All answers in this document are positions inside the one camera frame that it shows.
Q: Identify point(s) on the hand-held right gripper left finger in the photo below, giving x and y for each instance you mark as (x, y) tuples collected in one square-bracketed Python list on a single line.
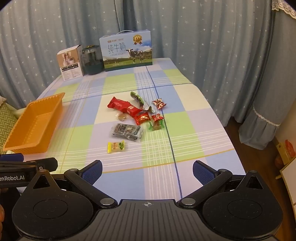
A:
[(91, 172)]

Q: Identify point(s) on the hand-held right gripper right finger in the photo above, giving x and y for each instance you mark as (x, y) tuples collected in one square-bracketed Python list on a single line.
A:
[(203, 172)]

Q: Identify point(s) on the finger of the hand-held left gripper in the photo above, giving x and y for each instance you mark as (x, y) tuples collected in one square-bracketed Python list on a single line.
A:
[(47, 164), (11, 158)]

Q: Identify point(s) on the orange plastic tray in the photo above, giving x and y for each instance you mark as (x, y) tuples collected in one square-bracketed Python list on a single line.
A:
[(32, 129)]

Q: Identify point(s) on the yellow green candy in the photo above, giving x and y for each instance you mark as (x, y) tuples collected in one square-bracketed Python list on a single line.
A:
[(116, 146)]

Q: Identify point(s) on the dark grey snack packet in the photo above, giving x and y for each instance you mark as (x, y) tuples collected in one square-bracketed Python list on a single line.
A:
[(127, 132)]

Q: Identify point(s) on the clear brown candy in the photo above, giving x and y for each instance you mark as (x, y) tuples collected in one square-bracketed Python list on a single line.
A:
[(121, 117)]

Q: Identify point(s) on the small red candy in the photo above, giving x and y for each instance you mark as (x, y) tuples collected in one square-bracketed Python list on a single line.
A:
[(157, 117), (159, 103), (141, 118)]

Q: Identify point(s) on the large red snack packet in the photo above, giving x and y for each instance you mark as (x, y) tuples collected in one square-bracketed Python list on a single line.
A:
[(116, 103), (132, 110)]

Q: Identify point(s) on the green zigzag pillow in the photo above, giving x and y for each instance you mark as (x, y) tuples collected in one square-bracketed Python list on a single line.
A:
[(7, 125)]

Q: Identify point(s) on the yellow cardboard box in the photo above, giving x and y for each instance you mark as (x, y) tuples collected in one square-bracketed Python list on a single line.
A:
[(283, 153)]

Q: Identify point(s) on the white board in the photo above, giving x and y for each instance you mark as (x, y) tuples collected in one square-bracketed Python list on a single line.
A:
[(290, 183)]

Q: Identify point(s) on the red plastic bag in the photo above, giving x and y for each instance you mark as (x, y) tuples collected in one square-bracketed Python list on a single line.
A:
[(291, 148)]

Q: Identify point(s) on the white product box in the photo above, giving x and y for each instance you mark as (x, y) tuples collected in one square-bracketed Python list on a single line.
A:
[(70, 64)]

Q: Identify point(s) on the dark green humidifier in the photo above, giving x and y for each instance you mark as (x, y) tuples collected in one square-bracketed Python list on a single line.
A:
[(92, 60)]

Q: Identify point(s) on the lace trimmed blue cover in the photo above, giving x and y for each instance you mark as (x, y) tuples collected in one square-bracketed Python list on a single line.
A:
[(272, 81)]

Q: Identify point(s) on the blue milk carton box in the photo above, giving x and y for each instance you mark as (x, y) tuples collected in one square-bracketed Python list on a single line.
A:
[(126, 52)]

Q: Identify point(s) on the blue star curtain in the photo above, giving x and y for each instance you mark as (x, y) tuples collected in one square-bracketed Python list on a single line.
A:
[(185, 34)]

